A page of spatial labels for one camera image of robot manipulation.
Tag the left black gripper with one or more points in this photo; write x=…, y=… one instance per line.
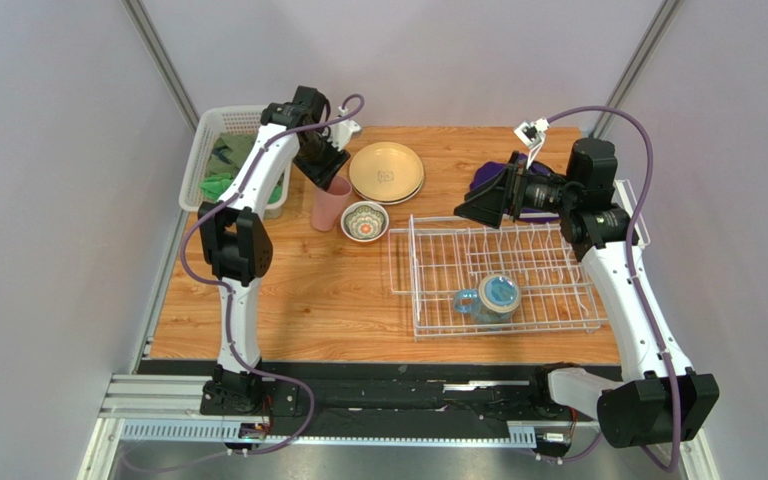
x=335, y=160

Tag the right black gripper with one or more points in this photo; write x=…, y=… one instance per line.
x=509, y=188

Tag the pink cup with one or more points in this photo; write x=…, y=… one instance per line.
x=328, y=204

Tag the white plate green red rim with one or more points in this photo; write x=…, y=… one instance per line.
x=397, y=201

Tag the yellow bear plate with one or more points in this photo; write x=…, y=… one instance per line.
x=386, y=172

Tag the white patterned small bowl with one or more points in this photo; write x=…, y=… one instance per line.
x=364, y=221

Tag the blue glass mug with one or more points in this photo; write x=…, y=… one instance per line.
x=493, y=301

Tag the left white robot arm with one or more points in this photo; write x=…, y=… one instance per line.
x=237, y=246

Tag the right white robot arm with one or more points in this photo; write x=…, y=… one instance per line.
x=660, y=398

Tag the purple cloth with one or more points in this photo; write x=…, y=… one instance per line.
x=490, y=169

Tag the olive green cloth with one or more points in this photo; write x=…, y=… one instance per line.
x=229, y=153

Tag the bright green cloth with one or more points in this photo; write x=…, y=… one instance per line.
x=212, y=187

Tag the white plastic basket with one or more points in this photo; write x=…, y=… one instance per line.
x=231, y=119

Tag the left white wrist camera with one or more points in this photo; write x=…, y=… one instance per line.
x=346, y=129

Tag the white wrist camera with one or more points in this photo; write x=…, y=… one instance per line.
x=533, y=135
x=346, y=129

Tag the white wire dish rack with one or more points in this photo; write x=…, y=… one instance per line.
x=464, y=279

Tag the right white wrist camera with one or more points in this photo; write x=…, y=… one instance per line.
x=533, y=135

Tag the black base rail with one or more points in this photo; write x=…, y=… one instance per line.
x=399, y=401

